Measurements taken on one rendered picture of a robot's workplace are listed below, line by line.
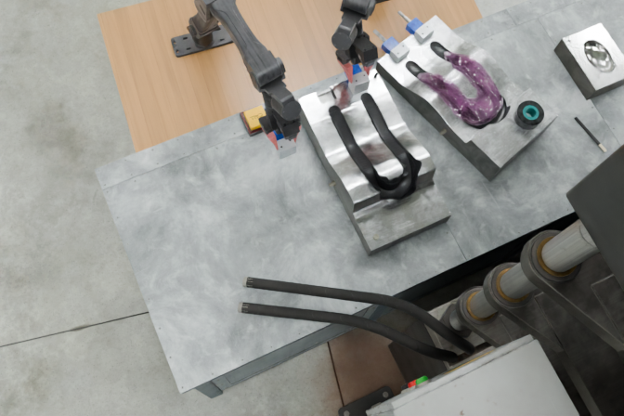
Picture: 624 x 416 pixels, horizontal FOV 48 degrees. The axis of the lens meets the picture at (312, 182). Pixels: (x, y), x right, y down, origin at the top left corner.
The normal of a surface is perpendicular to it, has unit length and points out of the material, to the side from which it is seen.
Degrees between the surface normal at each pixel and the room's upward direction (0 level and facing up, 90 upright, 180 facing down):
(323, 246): 0
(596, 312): 0
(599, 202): 90
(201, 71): 0
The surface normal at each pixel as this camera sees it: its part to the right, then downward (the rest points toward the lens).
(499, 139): 0.04, -0.35
